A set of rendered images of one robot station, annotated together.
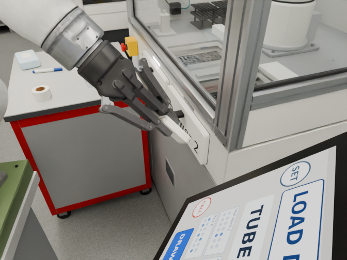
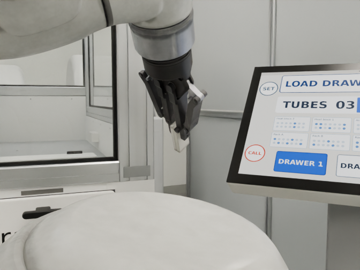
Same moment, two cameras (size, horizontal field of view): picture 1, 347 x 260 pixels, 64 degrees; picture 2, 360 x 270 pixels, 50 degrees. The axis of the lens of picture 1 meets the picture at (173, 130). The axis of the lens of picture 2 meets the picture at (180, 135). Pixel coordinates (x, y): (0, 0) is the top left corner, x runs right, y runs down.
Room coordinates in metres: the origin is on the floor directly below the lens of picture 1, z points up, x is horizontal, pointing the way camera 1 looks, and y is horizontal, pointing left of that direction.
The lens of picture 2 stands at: (0.42, 0.71, 1.12)
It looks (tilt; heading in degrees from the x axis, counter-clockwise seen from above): 5 degrees down; 270
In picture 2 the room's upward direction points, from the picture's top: straight up
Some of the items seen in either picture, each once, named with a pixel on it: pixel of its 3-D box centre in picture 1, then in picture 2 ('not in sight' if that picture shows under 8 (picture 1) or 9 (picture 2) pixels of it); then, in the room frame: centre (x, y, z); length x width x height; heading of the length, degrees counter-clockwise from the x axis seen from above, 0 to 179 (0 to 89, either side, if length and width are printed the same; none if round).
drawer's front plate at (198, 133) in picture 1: (185, 121); (43, 223); (0.70, -0.04, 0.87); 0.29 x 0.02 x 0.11; 20
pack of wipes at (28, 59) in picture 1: (27, 59); not in sight; (1.36, 0.75, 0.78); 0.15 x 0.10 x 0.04; 33
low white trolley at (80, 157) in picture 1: (88, 130); not in sight; (1.27, 0.50, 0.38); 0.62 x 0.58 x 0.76; 20
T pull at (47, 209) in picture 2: (177, 114); (43, 211); (0.69, -0.01, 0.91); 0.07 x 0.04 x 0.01; 20
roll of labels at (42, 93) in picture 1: (41, 93); not in sight; (1.02, 0.56, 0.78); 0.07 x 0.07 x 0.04
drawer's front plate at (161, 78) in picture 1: (155, 76); not in sight; (0.99, 0.07, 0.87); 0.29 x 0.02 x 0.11; 20
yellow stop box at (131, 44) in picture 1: (130, 46); not in sight; (1.30, 0.20, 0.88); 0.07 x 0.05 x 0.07; 20
